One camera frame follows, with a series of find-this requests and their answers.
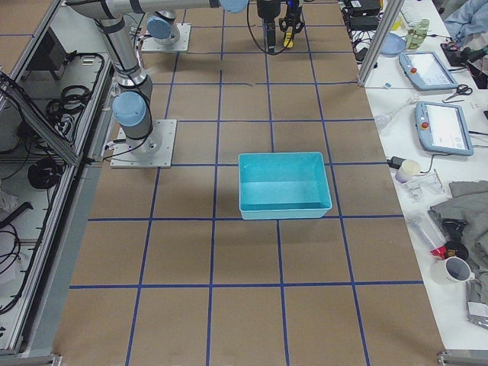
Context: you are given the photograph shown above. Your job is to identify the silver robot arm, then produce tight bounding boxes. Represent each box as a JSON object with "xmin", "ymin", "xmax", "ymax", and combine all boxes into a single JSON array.
[
  {"xmin": 146, "ymin": 10, "xmax": 180, "ymax": 45},
  {"xmin": 66, "ymin": 1, "xmax": 249, "ymax": 155}
]

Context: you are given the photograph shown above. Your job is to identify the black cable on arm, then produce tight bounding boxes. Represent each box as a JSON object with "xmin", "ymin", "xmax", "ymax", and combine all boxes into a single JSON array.
[{"xmin": 246, "ymin": 0, "xmax": 283, "ymax": 56}]

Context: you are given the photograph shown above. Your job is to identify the grey cloth pile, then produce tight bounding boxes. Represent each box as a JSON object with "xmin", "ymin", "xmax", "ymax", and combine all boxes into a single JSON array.
[{"xmin": 429, "ymin": 180, "xmax": 488, "ymax": 271}]

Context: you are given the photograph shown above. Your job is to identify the teach pendant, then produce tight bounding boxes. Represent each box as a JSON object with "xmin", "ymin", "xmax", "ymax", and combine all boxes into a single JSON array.
[
  {"xmin": 414, "ymin": 101, "xmax": 474, "ymax": 156},
  {"xmin": 398, "ymin": 52, "xmax": 458, "ymax": 91}
]

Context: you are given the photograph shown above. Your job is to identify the white paper cup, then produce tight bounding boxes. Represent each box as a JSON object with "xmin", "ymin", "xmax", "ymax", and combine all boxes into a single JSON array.
[{"xmin": 394, "ymin": 159, "xmax": 420, "ymax": 184}]

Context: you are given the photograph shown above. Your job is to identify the upper teach pendant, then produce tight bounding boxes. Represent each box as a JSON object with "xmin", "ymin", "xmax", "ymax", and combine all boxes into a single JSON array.
[{"xmin": 398, "ymin": 52, "xmax": 458, "ymax": 91}]

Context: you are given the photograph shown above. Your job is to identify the light blue plastic bin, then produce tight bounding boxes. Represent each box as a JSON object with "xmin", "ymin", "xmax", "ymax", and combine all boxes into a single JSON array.
[{"xmin": 238, "ymin": 152, "xmax": 332, "ymax": 220}]

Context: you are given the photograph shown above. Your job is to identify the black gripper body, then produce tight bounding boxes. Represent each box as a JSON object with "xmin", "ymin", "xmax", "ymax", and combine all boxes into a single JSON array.
[{"xmin": 280, "ymin": 0, "xmax": 304, "ymax": 31}]

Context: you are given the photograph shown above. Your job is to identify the black handled scissors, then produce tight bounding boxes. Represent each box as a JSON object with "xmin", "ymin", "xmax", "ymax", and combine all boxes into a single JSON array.
[{"xmin": 442, "ymin": 84, "xmax": 473, "ymax": 103}]

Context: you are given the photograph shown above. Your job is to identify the lower teach pendant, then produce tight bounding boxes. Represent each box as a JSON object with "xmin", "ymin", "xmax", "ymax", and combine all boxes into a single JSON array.
[{"xmin": 414, "ymin": 101, "xmax": 474, "ymax": 156}]

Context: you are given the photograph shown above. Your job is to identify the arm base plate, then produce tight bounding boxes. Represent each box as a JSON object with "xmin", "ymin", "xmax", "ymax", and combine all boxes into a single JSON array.
[
  {"xmin": 141, "ymin": 23, "xmax": 191, "ymax": 53},
  {"xmin": 110, "ymin": 119, "xmax": 177, "ymax": 169}
]

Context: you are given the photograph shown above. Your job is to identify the aluminium frame post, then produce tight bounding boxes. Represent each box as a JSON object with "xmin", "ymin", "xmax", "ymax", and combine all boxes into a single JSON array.
[{"xmin": 357, "ymin": 0, "xmax": 404, "ymax": 87}]

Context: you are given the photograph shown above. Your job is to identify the light blue plate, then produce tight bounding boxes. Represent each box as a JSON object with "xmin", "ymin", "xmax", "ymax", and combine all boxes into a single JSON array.
[{"xmin": 380, "ymin": 32, "xmax": 406, "ymax": 56}]

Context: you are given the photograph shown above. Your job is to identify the white mug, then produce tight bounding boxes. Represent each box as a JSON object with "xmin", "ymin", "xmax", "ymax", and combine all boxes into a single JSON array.
[{"xmin": 430, "ymin": 257, "xmax": 475, "ymax": 284}]

